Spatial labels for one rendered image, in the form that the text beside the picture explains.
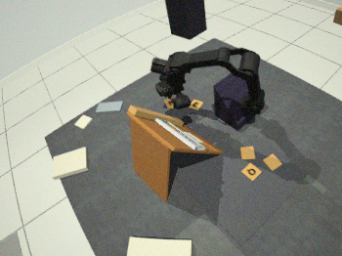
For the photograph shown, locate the cream flat rectangular block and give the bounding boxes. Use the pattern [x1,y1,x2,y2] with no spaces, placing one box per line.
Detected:
[52,147,89,180]

